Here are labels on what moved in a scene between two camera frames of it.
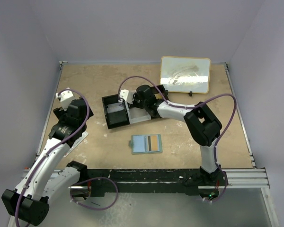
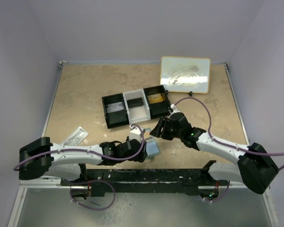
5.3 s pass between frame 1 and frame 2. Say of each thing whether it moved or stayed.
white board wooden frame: stayed
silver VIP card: stayed
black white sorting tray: stayed
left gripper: moved
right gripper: moved
